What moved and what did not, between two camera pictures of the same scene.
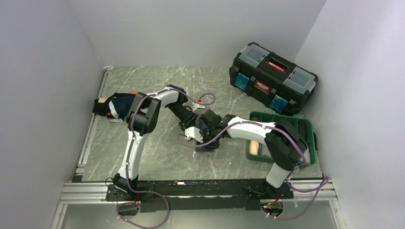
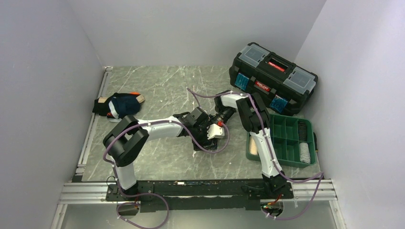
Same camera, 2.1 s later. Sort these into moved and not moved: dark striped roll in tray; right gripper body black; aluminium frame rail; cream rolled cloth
Moved: right gripper body black
Not moved: cream rolled cloth; aluminium frame rail; dark striped roll in tray
